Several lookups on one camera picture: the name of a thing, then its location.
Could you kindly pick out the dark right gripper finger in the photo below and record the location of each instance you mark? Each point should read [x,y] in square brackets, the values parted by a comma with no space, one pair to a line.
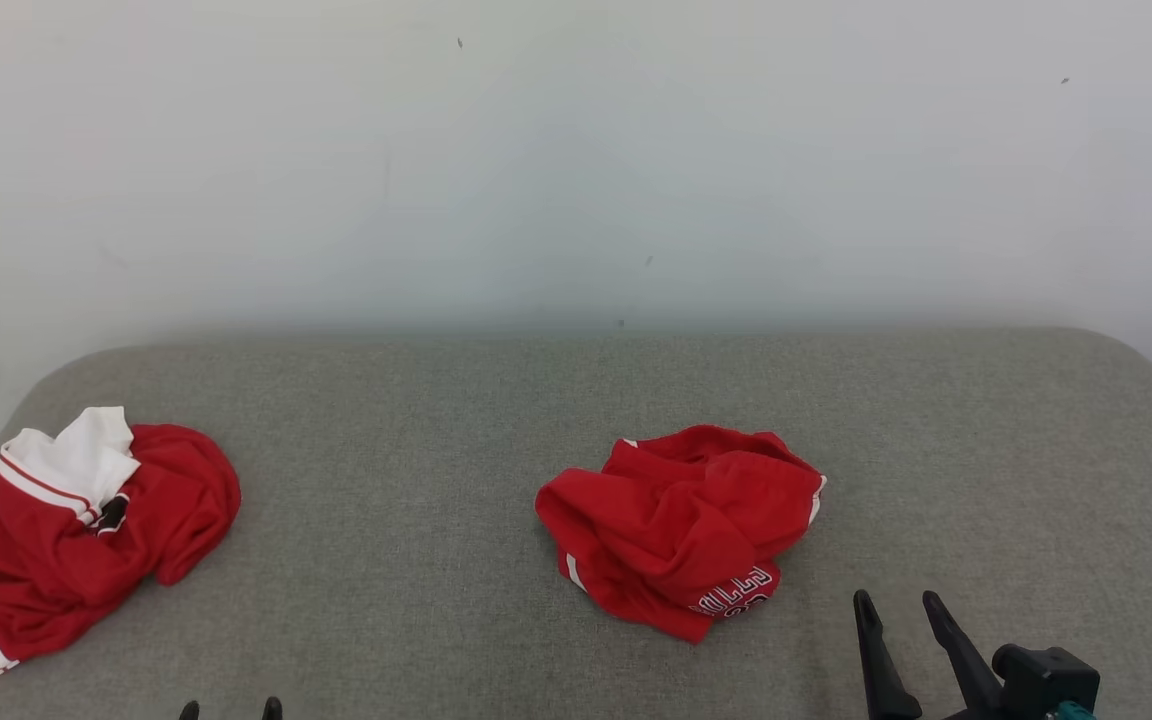
[961,655]
[881,670]

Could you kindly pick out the red white jersey number 23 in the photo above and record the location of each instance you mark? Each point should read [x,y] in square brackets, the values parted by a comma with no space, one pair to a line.
[56,560]

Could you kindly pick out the red shorts with white trim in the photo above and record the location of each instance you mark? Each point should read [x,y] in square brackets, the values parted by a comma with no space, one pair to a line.
[676,530]

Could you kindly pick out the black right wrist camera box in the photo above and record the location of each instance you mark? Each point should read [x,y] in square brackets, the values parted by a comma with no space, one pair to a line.
[1036,675]

